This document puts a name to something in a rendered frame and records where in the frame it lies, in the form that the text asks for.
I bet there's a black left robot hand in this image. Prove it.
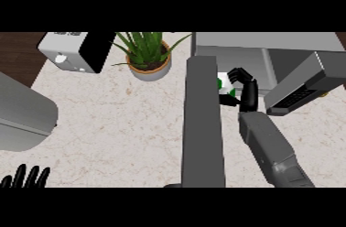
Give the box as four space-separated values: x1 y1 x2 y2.
0 164 52 189

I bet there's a grey microwave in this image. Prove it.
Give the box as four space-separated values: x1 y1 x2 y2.
191 32 346 117

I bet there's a rounded grey appliance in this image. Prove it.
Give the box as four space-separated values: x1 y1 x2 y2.
0 71 59 153

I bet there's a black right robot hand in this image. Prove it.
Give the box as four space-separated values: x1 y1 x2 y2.
219 67 260 113

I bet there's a white and black toaster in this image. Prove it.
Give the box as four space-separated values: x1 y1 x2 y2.
37 32 118 74

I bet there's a white and green milk carton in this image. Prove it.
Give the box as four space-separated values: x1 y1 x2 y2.
216 71 238 98

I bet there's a green potted plant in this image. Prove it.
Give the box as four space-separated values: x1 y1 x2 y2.
109 32 193 82

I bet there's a dark grey microwave door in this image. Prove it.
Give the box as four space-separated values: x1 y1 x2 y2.
180 55 227 189

